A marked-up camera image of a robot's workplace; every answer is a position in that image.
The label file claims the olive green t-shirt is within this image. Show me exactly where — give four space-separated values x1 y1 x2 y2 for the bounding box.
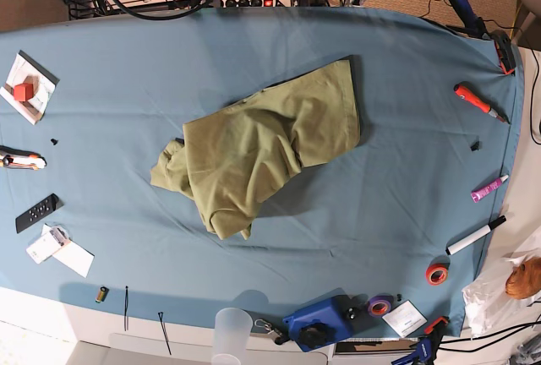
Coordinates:
150 59 361 240

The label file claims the blue table cloth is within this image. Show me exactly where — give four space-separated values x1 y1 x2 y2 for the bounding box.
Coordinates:
1 8 524 335

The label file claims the metal carabiner keyring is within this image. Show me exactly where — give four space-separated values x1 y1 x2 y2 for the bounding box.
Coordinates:
254 319 282 339

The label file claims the translucent plastic cup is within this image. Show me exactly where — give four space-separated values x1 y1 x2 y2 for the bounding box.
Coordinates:
210 308 254 365

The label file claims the blue plastic box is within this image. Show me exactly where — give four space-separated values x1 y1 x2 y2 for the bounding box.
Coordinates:
282 297 353 352

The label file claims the purple tape roll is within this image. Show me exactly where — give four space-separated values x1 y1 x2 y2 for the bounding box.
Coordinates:
367 294 394 318

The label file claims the black zip tie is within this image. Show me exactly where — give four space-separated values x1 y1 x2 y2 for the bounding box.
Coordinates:
123 286 129 331
157 312 172 356

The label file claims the red tape roll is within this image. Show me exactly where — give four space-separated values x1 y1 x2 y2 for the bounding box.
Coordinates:
425 264 449 286

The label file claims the orange screwdriver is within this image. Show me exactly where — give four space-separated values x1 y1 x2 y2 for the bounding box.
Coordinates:
453 84 508 123

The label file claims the white paper card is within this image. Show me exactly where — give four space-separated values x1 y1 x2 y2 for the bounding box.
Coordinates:
382 301 427 338

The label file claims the white black marker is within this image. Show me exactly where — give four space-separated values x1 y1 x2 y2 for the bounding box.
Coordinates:
445 215 506 256

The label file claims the pink tube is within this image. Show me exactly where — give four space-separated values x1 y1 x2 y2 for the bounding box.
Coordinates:
471 175 509 203

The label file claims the small green battery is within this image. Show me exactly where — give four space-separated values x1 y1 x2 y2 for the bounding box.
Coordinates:
96 286 108 303

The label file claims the white paper sheet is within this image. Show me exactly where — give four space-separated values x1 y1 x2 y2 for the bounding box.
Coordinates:
52 226 95 278

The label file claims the black remote control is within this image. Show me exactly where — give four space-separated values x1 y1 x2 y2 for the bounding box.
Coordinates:
15 193 63 234

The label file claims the white card package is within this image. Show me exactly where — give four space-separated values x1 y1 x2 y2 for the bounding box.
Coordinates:
26 227 70 264

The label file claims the blue orange bar clamp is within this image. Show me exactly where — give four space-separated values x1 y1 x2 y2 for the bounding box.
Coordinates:
391 316 449 365

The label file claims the red cube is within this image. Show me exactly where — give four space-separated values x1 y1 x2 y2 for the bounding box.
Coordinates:
13 83 35 102

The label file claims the black orange clamp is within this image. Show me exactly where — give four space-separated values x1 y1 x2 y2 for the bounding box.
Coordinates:
491 30 516 75

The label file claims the orange white utility knife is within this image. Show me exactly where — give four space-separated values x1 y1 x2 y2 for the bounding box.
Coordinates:
1 146 46 170

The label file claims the white plastic bag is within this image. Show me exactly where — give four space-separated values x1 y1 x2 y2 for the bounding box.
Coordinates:
462 231 540 337

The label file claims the orange furry object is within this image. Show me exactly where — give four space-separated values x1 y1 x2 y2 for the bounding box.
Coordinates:
505 257 541 300

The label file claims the blue clamp handle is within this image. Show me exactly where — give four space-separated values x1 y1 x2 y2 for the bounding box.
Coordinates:
448 0 490 40

